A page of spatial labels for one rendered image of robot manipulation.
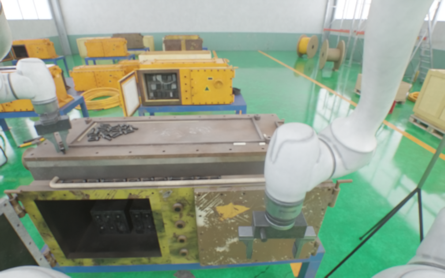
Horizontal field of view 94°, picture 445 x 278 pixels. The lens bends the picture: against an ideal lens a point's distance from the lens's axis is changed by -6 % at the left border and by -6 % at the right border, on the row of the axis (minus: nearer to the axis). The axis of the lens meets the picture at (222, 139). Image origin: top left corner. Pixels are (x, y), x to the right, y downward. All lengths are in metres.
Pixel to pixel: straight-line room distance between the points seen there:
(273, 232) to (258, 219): 0.05
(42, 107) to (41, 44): 10.25
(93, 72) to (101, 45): 2.86
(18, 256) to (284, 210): 1.26
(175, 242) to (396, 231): 2.37
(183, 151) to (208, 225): 0.39
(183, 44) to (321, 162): 9.07
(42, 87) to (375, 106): 1.05
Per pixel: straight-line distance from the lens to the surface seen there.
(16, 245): 1.44
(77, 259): 1.61
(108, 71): 7.30
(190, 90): 3.65
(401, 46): 0.35
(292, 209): 0.52
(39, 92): 1.08
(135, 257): 1.47
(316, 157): 0.46
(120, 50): 9.95
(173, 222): 1.19
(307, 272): 1.80
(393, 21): 0.33
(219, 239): 1.25
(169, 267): 1.58
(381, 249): 2.76
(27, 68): 1.07
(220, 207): 1.08
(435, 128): 5.91
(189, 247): 1.35
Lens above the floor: 1.90
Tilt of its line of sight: 29 degrees down
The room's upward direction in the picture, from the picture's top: straight up
